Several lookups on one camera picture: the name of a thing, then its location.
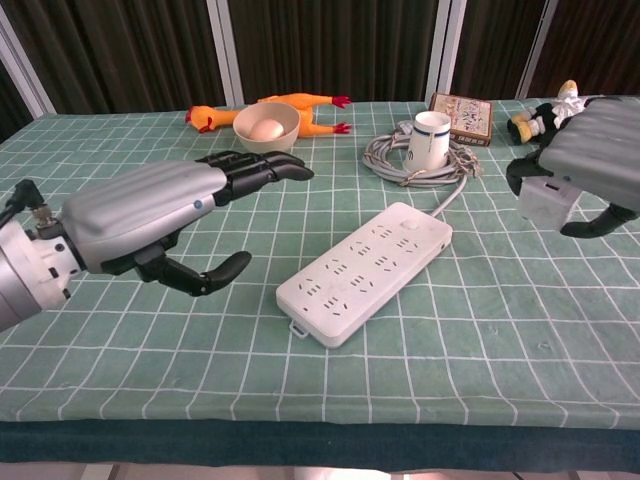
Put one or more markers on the brown printed box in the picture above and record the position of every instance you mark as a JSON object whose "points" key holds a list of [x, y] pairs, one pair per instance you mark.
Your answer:
{"points": [[470, 112]]}

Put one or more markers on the black white penguin plush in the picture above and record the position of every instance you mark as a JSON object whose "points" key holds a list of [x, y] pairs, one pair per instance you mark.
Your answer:
{"points": [[525, 127]]}

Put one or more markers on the white partition post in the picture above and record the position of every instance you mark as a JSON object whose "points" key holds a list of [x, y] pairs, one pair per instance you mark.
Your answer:
{"points": [[537, 50], [25, 75], [225, 50], [445, 50]]}

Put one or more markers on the beige bowl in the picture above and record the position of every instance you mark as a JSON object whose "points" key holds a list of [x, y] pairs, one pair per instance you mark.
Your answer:
{"points": [[265, 142]]}

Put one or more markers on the white cube charger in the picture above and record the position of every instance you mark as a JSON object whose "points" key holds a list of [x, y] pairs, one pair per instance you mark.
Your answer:
{"points": [[545, 205]]}

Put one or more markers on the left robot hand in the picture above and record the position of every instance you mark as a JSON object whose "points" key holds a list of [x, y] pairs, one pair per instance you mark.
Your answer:
{"points": [[140, 210]]}

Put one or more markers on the white power strip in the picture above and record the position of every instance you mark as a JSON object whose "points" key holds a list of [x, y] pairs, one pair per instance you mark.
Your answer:
{"points": [[350, 280]]}

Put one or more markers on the green checked tablecloth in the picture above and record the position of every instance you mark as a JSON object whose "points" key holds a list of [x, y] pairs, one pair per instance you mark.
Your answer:
{"points": [[150, 350]]}

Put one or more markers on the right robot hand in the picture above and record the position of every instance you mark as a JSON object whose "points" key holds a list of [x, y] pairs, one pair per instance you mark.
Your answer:
{"points": [[600, 150]]}

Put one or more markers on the pale egg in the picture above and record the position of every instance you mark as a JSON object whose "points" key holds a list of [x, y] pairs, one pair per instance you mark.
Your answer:
{"points": [[266, 130]]}

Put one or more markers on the white paper cup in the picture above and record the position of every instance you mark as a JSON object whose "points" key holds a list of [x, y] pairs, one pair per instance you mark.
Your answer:
{"points": [[427, 145]]}

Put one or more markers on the yellow rubber chicken toy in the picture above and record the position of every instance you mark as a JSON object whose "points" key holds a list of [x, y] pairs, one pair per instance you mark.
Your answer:
{"points": [[210, 117]]}

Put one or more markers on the dark brown curtain panel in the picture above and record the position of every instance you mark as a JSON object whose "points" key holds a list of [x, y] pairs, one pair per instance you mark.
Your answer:
{"points": [[10, 110], [325, 50], [125, 50], [495, 50], [600, 45]]}

